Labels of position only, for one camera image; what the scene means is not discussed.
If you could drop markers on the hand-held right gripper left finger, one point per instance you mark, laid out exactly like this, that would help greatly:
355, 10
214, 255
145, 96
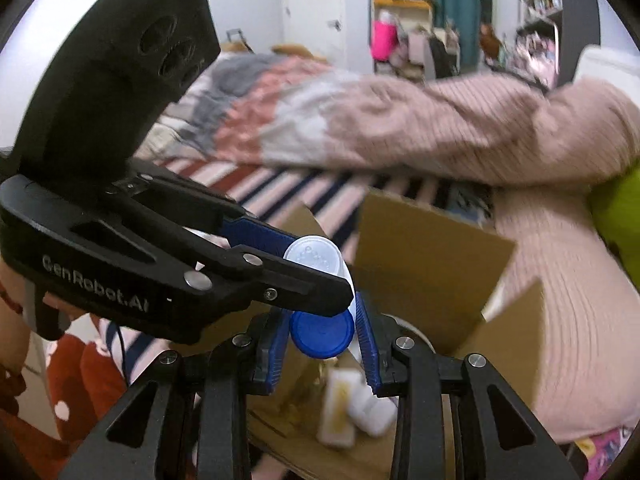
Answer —
276, 360

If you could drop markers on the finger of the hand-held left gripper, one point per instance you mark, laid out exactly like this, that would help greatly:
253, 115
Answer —
300, 285
255, 232

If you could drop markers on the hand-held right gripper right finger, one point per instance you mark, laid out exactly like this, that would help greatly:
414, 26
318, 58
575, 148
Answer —
367, 350

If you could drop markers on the small white pump bottle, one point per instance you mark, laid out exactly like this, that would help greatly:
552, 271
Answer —
372, 412

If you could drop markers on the white box with yellow print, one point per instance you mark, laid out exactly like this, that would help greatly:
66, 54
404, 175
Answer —
340, 410

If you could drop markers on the brown cardboard box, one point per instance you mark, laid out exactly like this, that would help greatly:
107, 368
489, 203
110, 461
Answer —
425, 260

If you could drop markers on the person's left forearm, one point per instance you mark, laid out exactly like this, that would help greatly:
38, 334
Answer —
12, 345

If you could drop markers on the person's left hand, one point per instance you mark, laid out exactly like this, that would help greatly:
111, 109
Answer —
10, 280

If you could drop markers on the striped plush blanket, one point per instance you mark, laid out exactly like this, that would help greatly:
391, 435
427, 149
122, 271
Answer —
280, 180

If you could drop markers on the brown plush toy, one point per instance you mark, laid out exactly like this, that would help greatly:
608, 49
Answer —
297, 51
235, 47

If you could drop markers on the red patterned clothing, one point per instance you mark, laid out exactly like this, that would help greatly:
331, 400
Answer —
70, 385

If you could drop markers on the pink and grey patchwork duvet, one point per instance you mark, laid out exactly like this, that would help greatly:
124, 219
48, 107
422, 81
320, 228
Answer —
450, 130

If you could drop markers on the white door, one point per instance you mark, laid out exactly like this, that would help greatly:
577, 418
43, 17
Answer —
310, 5

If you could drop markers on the pink bag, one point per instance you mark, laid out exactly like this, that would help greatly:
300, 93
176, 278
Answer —
384, 35

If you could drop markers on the yellow shelf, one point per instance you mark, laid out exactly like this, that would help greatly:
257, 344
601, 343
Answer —
400, 4

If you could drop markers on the green plush toy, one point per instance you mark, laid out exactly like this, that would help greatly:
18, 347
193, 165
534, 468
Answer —
620, 210

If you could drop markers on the brown round object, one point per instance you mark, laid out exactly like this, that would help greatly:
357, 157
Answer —
490, 40

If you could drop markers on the tall bookshelf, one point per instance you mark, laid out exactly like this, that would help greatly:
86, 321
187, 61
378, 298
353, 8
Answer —
545, 10

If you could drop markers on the white headboard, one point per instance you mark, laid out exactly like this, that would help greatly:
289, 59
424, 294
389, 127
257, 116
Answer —
600, 62

